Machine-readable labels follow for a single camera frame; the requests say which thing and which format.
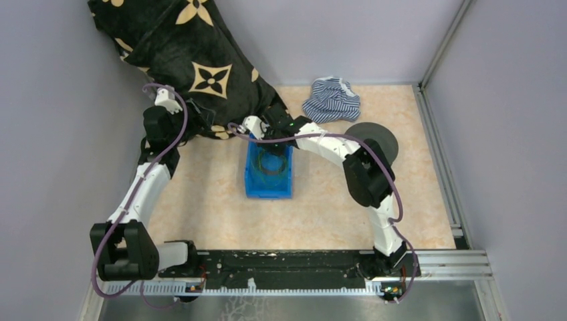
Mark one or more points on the aluminium frame rail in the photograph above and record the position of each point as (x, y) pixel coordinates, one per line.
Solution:
(464, 262)

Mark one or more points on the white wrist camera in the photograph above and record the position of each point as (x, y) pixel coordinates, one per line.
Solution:
(255, 126)
(166, 99)

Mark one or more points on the blue white striped cloth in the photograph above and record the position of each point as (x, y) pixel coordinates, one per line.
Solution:
(332, 99)

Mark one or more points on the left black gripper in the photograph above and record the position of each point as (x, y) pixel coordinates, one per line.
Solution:
(179, 114)

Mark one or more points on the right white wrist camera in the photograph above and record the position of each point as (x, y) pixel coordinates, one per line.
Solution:
(255, 126)

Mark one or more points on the black cable spool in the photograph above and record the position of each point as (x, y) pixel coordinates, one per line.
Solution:
(379, 133)

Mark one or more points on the black beige floral blanket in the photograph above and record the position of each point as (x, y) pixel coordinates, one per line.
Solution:
(188, 46)

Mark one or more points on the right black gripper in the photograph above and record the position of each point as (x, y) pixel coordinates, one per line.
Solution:
(263, 144)

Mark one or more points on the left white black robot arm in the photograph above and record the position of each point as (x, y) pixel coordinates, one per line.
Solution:
(123, 248)

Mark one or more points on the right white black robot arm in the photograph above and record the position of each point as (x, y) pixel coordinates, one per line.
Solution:
(369, 177)

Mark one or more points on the blue plastic bin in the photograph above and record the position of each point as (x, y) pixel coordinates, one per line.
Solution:
(268, 176)

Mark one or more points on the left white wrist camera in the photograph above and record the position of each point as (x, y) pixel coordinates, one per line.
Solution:
(166, 99)

